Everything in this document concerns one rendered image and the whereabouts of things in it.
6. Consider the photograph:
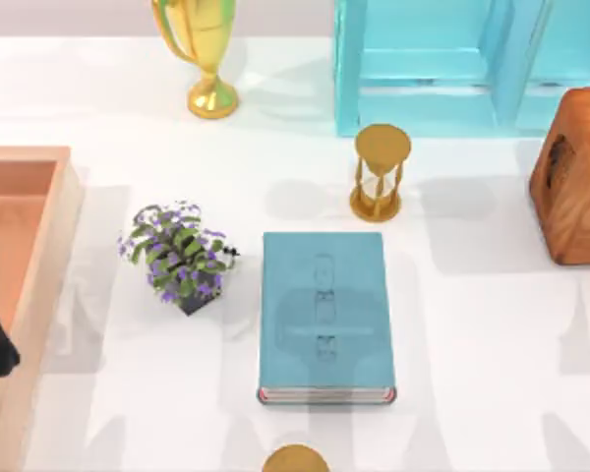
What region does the blue book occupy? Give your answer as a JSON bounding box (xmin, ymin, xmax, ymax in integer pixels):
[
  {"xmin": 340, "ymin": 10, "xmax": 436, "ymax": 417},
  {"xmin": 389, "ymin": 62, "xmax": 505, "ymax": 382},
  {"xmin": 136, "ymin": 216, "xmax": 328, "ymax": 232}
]
[{"xmin": 256, "ymin": 231, "xmax": 398, "ymax": 407}]

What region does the golden hourglass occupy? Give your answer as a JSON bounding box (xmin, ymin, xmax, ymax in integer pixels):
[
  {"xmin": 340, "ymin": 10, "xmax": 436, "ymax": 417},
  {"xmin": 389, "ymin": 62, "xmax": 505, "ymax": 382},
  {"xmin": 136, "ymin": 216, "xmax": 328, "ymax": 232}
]
[{"xmin": 349, "ymin": 123, "xmax": 413, "ymax": 221}]

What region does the purple flowering potted plant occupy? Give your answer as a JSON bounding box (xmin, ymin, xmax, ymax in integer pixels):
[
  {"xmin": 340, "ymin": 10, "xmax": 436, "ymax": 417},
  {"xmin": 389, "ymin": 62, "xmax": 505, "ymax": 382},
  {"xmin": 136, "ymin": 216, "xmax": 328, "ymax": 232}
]
[{"xmin": 116, "ymin": 199, "xmax": 242, "ymax": 318}]

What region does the light blue rack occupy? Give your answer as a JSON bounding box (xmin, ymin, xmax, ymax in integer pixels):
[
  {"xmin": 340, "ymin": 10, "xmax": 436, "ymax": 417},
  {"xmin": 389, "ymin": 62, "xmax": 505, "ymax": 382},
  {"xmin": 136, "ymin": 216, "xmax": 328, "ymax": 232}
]
[{"xmin": 332, "ymin": 0, "xmax": 590, "ymax": 139}]

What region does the gold trophy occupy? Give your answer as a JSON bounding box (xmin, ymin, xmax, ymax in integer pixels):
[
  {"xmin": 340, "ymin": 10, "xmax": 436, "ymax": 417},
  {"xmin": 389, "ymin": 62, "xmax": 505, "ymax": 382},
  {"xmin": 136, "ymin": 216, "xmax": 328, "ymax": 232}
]
[{"xmin": 150, "ymin": 0, "xmax": 241, "ymax": 121}]

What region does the golden round object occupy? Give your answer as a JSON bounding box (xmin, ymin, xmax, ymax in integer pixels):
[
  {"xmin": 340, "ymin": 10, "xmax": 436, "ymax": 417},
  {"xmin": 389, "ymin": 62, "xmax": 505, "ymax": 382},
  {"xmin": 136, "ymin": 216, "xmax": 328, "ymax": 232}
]
[{"xmin": 262, "ymin": 443, "xmax": 331, "ymax": 472}]

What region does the salmon-coloured shallow box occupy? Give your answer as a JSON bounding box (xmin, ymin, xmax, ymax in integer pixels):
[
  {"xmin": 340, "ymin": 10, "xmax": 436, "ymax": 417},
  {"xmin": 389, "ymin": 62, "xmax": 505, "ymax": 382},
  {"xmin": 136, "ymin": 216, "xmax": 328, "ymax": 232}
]
[{"xmin": 0, "ymin": 146, "xmax": 86, "ymax": 472}]

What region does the wooden box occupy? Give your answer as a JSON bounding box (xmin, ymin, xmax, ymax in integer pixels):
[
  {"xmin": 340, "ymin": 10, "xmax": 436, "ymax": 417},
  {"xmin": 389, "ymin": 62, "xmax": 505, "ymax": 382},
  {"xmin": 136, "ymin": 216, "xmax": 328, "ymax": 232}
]
[{"xmin": 528, "ymin": 87, "xmax": 590, "ymax": 267}]

